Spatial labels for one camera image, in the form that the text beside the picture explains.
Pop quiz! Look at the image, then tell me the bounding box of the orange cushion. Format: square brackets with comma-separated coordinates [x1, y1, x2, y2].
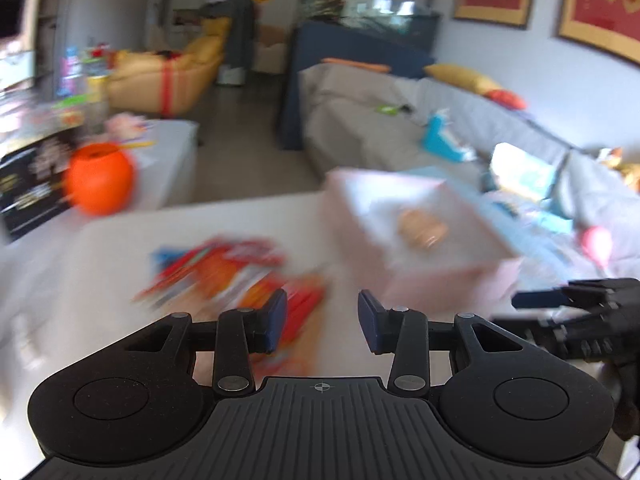
[484, 89, 527, 112]

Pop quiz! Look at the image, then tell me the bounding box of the yellow cushion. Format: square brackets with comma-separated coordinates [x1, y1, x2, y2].
[423, 64, 503, 96]

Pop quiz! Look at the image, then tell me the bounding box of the glass aquarium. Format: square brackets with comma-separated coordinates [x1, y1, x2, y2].
[296, 0, 442, 53]

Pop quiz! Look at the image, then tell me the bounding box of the blue cabinet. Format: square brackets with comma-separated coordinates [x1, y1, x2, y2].
[276, 21, 435, 151]

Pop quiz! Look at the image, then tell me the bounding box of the grey sofa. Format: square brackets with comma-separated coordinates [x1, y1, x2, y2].
[298, 64, 639, 276]

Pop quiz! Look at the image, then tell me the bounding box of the yellow armchair red ribbon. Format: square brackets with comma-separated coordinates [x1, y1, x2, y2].
[106, 18, 232, 118]

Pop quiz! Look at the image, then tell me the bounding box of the orange pumpkin bucket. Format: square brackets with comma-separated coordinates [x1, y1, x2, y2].
[63, 142, 137, 217]

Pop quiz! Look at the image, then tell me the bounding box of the red spicy strip pack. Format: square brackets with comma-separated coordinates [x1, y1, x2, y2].
[134, 235, 286, 301]

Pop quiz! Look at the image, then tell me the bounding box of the pink plush toy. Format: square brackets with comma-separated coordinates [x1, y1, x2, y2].
[104, 112, 150, 143]

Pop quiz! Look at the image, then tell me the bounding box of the black plum snack bag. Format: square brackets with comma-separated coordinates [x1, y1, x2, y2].
[1, 127, 81, 242]

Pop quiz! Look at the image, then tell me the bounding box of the large red roast duck bag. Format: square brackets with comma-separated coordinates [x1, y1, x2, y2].
[240, 272, 328, 376]

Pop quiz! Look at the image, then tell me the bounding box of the round cake clear wrapper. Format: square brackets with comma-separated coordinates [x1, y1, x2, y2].
[397, 209, 449, 250]

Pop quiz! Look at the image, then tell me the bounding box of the pink gift box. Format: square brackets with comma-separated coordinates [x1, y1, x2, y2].
[322, 168, 522, 313]

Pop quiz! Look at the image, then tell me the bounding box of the white side table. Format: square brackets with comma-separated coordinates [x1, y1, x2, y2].
[128, 119, 198, 211]

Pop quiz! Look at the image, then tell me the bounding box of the dark coat on stand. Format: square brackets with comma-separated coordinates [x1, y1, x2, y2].
[198, 0, 256, 70]

